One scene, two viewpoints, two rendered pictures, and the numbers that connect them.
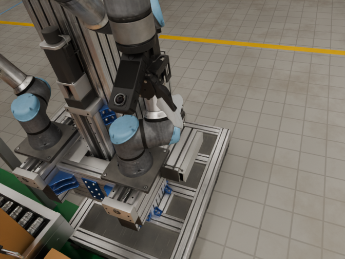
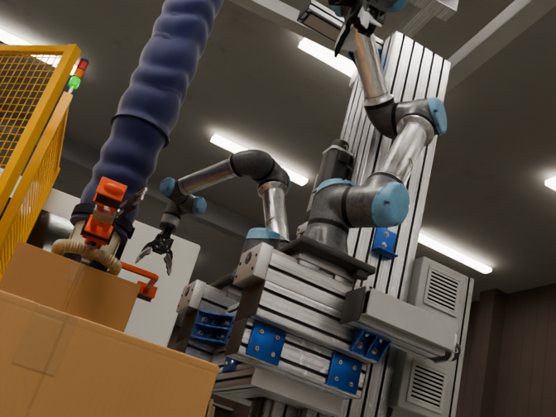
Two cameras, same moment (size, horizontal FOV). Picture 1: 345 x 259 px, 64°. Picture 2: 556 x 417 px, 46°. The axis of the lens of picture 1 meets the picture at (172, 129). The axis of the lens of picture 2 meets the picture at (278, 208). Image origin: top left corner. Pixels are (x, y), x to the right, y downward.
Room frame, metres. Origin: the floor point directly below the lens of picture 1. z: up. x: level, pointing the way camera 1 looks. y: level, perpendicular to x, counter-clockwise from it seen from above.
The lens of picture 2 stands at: (-0.59, -0.79, 0.40)
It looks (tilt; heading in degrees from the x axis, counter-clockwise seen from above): 25 degrees up; 41
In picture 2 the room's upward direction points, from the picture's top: 16 degrees clockwise
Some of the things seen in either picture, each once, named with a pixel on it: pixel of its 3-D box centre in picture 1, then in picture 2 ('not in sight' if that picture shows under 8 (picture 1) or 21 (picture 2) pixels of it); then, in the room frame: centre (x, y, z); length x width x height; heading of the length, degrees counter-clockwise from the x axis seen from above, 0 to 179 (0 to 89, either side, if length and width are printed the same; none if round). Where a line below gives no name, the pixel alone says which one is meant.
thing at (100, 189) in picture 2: not in sight; (109, 194); (0.38, 0.68, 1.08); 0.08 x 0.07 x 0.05; 56
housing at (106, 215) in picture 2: not in sight; (105, 211); (0.46, 0.79, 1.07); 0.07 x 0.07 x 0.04; 56
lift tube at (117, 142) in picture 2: not in sight; (146, 116); (0.73, 1.17, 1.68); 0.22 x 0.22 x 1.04
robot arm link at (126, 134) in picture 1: (128, 135); (335, 206); (0.74, 0.17, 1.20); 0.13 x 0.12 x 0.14; 91
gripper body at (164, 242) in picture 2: not in sight; (164, 238); (1.09, 1.25, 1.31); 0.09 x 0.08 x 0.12; 57
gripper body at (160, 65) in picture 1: (143, 63); (366, 8); (0.47, 0.04, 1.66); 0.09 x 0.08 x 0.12; 151
